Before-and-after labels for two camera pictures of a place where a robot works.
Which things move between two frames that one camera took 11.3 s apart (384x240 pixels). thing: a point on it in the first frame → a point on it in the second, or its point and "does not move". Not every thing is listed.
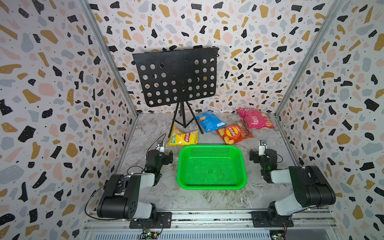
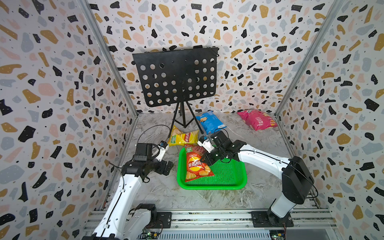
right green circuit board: [277, 234] does not move
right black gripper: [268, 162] → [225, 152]
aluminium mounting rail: [321, 220] does not move
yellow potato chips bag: [178, 137] does not move
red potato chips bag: [232, 133] → [195, 169]
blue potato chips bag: [210, 121] does not move
